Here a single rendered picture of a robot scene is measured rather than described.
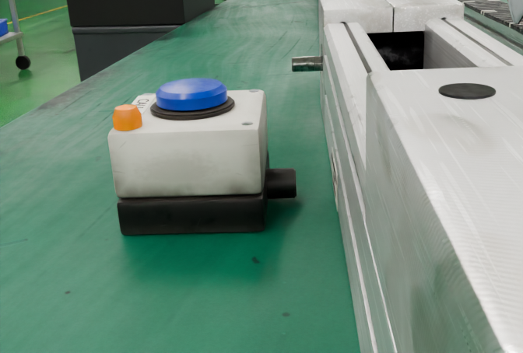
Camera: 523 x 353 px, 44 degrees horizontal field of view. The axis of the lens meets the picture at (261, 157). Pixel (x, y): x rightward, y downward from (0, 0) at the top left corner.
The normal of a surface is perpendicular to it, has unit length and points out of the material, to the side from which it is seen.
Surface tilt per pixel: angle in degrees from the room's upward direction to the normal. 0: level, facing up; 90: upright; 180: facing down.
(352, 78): 0
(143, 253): 0
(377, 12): 90
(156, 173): 90
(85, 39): 90
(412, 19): 90
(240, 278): 0
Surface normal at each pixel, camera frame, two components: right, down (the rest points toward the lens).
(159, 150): -0.04, 0.36
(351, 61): -0.05, -0.94
